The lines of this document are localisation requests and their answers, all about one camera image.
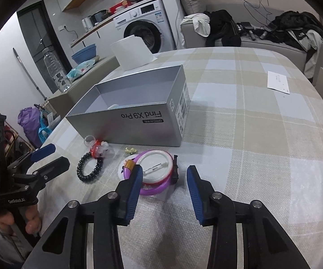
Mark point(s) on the purple bag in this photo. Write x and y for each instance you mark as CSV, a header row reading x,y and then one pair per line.
x,y
29,120

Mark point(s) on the white washing machine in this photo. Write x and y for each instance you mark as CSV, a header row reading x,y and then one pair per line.
x,y
149,22

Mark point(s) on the grey low cabinet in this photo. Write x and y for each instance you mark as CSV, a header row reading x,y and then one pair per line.
x,y
62,102

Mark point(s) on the purple plastic bangle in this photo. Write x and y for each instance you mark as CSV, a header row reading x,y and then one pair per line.
x,y
150,190

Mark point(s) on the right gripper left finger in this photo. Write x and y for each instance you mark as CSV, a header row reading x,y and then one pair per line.
x,y
64,243

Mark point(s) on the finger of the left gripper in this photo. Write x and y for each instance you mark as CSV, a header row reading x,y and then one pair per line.
x,y
23,163
48,172

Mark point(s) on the mop handle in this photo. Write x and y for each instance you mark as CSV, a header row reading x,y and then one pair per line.
x,y
28,74

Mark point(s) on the clear plastic water bottle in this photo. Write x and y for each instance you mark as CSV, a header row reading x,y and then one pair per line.
x,y
56,70

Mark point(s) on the grey phone box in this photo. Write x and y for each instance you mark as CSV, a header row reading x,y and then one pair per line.
x,y
145,108

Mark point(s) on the small yellow charm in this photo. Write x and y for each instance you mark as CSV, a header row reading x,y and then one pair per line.
x,y
130,150

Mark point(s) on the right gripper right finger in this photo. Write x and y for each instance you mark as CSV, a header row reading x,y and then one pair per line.
x,y
265,243

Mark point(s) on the white cloth garment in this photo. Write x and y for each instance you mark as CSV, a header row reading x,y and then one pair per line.
x,y
200,22

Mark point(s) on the blue plastic basin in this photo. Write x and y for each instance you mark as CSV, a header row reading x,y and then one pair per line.
x,y
84,54

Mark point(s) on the black bow charm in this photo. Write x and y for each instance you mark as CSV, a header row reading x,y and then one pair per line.
x,y
175,174

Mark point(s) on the wet wipes pack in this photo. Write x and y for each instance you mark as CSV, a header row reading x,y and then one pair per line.
x,y
81,69

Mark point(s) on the white paper roll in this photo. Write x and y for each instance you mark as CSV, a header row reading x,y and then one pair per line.
x,y
131,52

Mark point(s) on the black white jacket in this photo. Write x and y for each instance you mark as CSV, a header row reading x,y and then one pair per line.
x,y
302,31

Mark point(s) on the white envelope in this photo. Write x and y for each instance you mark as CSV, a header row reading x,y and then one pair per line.
x,y
277,82

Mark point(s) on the blue shopping bag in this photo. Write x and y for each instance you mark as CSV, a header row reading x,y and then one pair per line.
x,y
45,122

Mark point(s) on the grey sofa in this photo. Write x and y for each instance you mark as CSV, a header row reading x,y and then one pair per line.
x,y
246,21

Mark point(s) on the white kettle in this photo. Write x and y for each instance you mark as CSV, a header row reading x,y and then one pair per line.
x,y
87,23

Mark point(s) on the black jacket pile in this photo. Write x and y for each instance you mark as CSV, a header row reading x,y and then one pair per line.
x,y
222,27

